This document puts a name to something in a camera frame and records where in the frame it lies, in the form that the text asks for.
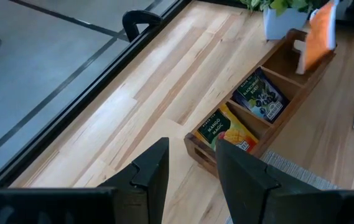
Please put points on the dark blackcurrant tea packet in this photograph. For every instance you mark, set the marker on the dark blackcurrant tea packet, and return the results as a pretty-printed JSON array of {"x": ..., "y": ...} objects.
[{"x": 257, "y": 93}]

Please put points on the mango tea packet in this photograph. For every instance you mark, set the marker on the mango tea packet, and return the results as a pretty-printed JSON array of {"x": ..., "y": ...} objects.
[{"x": 217, "y": 127}]

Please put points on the grey woven placemat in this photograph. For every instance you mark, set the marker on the grey woven placemat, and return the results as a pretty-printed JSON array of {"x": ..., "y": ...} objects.
[{"x": 295, "y": 172}]

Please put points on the wooden three-compartment tea box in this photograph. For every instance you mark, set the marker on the wooden three-compartment tea box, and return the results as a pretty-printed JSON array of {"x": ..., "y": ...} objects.
[{"x": 284, "y": 119}]

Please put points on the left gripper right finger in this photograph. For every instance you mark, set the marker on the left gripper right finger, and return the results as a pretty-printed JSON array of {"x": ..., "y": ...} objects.
[{"x": 248, "y": 193}]

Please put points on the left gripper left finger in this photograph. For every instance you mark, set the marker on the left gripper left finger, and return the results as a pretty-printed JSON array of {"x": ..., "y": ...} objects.
[{"x": 145, "y": 186}]

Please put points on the black aluminium table frame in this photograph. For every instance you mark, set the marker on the black aluminium table frame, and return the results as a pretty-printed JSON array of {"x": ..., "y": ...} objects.
[{"x": 83, "y": 99}]

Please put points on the green plant in white pot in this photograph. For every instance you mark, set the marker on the green plant in white pot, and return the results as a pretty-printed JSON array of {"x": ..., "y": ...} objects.
[{"x": 281, "y": 26}]

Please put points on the black frame clamp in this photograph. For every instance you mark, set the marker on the black frame clamp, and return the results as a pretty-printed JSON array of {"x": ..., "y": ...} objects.
[{"x": 136, "y": 21}]

